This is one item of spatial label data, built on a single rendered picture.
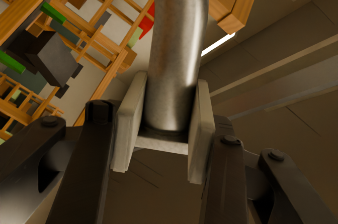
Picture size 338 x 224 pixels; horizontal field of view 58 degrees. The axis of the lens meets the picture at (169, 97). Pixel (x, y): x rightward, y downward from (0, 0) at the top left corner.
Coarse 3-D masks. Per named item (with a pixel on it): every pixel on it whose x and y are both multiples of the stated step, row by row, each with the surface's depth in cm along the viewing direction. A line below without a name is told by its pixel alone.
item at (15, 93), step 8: (0, 72) 891; (0, 80) 881; (0, 88) 886; (8, 88) 912; (16, 88) 898; (24, 88) 914; (0, 96) 891; (8, 96) 880; (16, 96) 899; (24, 104) 902; (40, 104) 922; (48, 104) 942; (0, 112) 873; (24, 112) 902; (56, 112) 946; (0, 144) 840
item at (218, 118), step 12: (216, 120) 16; (228, 120) 16; (216, 132) 14; (228, 132) 14; (252, 156) 13; (252, 168) 12; (252, 180) 12; (264, 180) 12; (252, 192) 12; (264, 192) 12
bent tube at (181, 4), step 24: (168, 0) 16; (192, 0) 15; (168, 24) 16; (192, 24) 16; (168, 48) 16; (192, 48) 16; (168, 72) 17; (192, 72) 17; (168, 96) 17; (192, 96) 18; (144, 120) 19; (168, 120) 18; (144, 144) 18; (168, 144) 18
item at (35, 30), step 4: (40, 16) 788; (44, 16) 793; (44, 20) 791; (36, 24) 776; (48, 24) 814; (32, 28) 768; (36, 28) 773; (40, 28) 779; (32, 32) 765; (36, 32) 771; (40, 32) 781; (36, 36) 768
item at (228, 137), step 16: (224, 144) 12; (240, 144) 12; (224, 160) 11; (240, 160) 11; (208, 176) 11; (224, 176) 10; (240, 176) 10; (208, 192) 9; (224, 192) 9; (240, 192) 9; (208, 208) 9; (224, 208) 9; (240, 208) 9
